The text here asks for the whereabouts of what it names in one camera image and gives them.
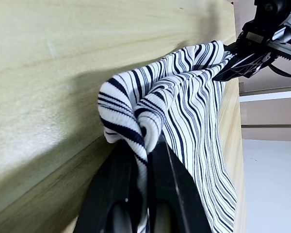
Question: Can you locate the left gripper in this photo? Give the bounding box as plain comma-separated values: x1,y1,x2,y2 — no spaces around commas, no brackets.
213,0,291,82

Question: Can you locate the striped T-shirt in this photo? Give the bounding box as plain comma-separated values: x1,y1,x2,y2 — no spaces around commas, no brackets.
97,40,239,233

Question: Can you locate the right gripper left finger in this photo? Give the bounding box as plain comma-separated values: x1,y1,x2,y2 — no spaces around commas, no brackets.
73,140,142,233

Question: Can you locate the black cable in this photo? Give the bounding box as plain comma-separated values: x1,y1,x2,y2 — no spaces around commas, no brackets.
268,60,291,79

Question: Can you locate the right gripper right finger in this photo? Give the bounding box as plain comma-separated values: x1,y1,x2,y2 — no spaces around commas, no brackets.
148,134,214,233

